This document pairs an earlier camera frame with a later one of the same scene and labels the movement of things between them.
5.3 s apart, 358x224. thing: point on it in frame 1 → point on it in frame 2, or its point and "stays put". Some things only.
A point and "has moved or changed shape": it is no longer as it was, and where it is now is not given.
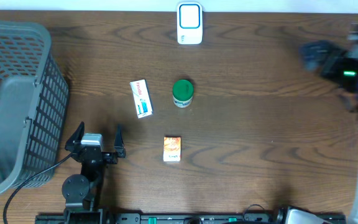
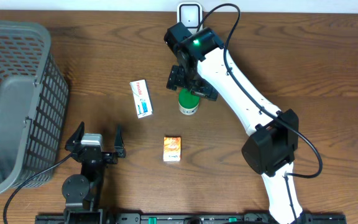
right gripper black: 339,54 → 176,79
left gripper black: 120,150 stays put
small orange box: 171,150 stays put
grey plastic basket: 23,99 stays put
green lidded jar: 183,93 has moved or changed shape
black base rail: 182,218 stays put
